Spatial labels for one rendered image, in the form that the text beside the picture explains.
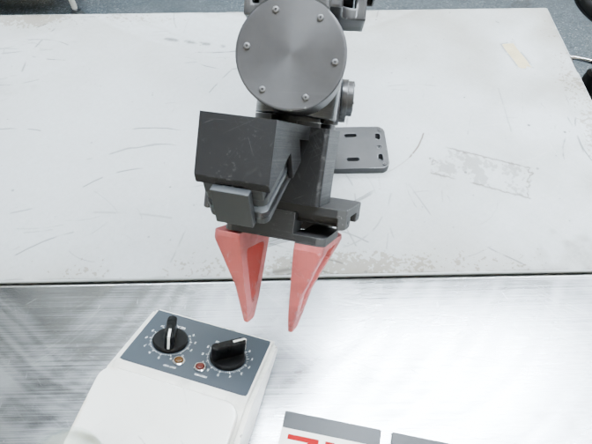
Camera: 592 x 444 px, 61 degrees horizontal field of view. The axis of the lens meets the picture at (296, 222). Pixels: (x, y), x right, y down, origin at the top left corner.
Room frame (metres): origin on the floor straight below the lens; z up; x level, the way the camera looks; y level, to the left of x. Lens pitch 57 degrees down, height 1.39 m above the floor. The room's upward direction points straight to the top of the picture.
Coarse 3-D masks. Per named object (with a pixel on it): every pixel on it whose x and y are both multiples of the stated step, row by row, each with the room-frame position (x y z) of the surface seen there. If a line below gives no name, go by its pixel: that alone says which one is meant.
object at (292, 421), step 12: (288, 420) 0.10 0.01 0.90; (300, 420) 0.10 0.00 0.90; (312, 420) 0.10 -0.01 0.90; (324, 420) 0.10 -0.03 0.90; (288, 432) 0.09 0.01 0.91; (300, 432) 0.09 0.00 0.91; (312, 432) 0.09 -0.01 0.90; (324, 432) 0.09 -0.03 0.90; (336, 432) 0.09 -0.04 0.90; (348, 432) 0.09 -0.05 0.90; (360, 432) 0.09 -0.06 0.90; (372, 432) 0.09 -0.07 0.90
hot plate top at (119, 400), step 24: (96, 384) 0.11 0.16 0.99; (120, 384) 0.11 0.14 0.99; (144, 384) 0.11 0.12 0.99; (168, 384) 0.11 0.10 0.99; (96, 408) 0.09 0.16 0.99; (120, 408) 0.09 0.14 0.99; (144, 408) 0.09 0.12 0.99; (168, 408) 0.09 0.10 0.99; (192, 408) 0.09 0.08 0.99; (216, 408) 0.09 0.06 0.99; (96, 432) 0.07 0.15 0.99; (120, 432) 0.07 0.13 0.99; (144, 432) 0.07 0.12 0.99; (168, 432) 0.07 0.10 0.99; (192, 432) 0.07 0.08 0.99; (216, 432) 0.07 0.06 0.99
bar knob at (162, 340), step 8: (168, 320) 0.17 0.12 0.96; (176, 320) 0.17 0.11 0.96; (168, 328) 0.16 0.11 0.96; (176, 328) 0.17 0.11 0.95; (160, 336) 0.16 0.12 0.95; (168, 336) 0.16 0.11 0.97; (176, 336) 0.16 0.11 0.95; (184, 336) 0.16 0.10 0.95; (152, 344) 0.15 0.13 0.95; (160, 344) 0.15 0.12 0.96; (168, 344) 0.15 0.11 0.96; (176, 344) 0.15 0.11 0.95; (184, 344) 0.15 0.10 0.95; (168, 352) 0.14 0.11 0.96
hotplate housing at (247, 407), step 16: (272, 352) 0.15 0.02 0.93; (128, 368) 0.13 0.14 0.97; (144, 368) 0.13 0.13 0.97; (176, 384) 0.11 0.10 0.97; (192, 384) 0.11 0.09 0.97; (256, 384) 0.12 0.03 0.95; (240, 400) 0.10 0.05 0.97; (256, 400) 0.11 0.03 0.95; (240, 416) 0.09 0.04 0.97; (256, 416) 0.10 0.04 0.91; (240, 432) 0.08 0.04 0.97
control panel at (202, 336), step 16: (160, 320) 0.18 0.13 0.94; (192, 320) 0.19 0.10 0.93; (144, 336) 0.16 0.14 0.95; (192, 336) 0.17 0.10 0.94; (208, 336) 0.17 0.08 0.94; (224, 336) 0.17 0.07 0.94; (240, 336) 0.17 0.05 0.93; (128, 352) 0.14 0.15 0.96; (144, 352) 0.14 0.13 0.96; (160, 352) 0.14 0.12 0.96; (176, 352) 0.15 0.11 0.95; (192, 352) 0.15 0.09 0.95; (208, 352) 0.15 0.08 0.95; (256, 352) 0.15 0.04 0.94; (160, 368) 0.13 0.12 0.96; (176, 368) 0.13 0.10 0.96; (192, 368) 0.13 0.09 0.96; (208, 368) 0.13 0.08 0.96; (240, 368) 0.13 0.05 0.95; (256, 368) 0.13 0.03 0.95; (208, 384) 0.11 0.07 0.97; (224, 384) 0.11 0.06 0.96; (240, 384) 0.12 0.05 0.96
